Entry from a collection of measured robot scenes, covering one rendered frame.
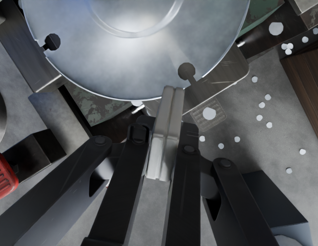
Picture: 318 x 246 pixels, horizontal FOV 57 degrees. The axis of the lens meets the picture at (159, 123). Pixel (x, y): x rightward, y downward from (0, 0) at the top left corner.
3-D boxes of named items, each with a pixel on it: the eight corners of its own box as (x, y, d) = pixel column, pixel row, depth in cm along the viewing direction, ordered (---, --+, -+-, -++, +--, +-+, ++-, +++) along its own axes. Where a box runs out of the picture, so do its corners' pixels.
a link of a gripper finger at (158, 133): (157, 181, 17) (144, 178, 17) (168, 121, 23) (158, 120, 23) (165, 136, 15) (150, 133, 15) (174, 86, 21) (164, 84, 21)
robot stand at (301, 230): (271, 213, 118) (322, 289, 73) (226, 221, 120) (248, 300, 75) (262, 170, 116) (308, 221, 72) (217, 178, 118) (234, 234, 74)
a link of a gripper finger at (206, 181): (173, 170, 14) (235, 182, 14) (179, 120, 18) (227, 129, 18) (168, 194, 15) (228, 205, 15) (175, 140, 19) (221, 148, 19)
